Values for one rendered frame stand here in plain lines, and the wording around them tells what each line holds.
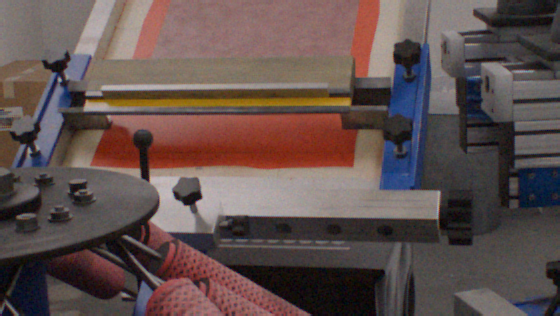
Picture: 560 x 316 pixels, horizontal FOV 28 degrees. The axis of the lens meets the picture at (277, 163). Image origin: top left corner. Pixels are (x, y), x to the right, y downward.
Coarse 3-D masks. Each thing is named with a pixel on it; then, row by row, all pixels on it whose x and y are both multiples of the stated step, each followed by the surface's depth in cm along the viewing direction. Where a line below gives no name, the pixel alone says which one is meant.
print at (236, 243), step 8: (224, 240) 205; (232, 240) 204; (240, 240) 204; (248, 240) 204; (256, 240) 204; (264, 240) 204; (272, 240) 203; (280, 240) 203; (288, 240) 203; (296, 240) 203; (280, 248) 199; (288, 248) 198; (296, 248) 198; (304, 248) 198; (312, 248) 198; (320, 248) 198; (328, 248) 197; (336, 248) 197; (344, 248) 197
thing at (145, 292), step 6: (204, 252) 153; (144, 288) 145; (138, 294) 145; (144, 294) 145; (150, 294) 144; (138, 300) 144; (144, 300) 144; (138, 306) 143; (144, 306) 143; (132, 312) 143; (138, 312) 143; (144, 312) 142
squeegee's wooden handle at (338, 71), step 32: (96, 64) 176; (128, 64) 174; (160, 64) 173; (192, 64) 172; (224, 64) 171; (256, 64) 170; (288, 64) 169; (320, 64) 167; (352, 64) 167; (96, 96) 172; (352, 96) 166
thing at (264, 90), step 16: (112, 96) 172; (128, 96) 171; (144, 96) 171; (160, 96) 170; (176, 96) 169; (192, 96) 169; (208, 96) 168; (224, 96) 168; (240, 96) 167; (256, 96) 167; (272, 96) 166; (288, 96) 166; (304, 96) 165; (320, 96) 165
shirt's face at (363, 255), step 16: (208, 256) 196; (224, 256) 196; (240, 256) 195; (256, 256) 195; (272, 256) 195; (288, 256) 194; (304, 256) 194; (320, 256) 193; (336, 256) 193; (352, 256) 193; (368, 256) 192; (384, 256) 192
